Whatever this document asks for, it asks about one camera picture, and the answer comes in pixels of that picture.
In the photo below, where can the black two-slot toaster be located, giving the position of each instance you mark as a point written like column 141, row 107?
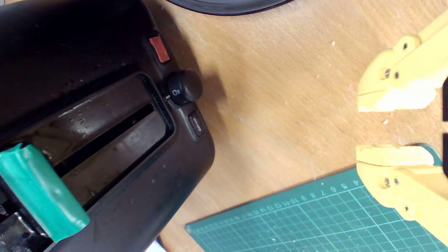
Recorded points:
column 70, row 52

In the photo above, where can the green toaster lever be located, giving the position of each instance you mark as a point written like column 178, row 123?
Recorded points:
column 38, row 189

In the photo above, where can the green cutting mat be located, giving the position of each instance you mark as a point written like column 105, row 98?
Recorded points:
column 297, row 227

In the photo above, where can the black plate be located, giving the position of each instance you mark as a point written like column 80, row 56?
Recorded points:
column 227, row 6

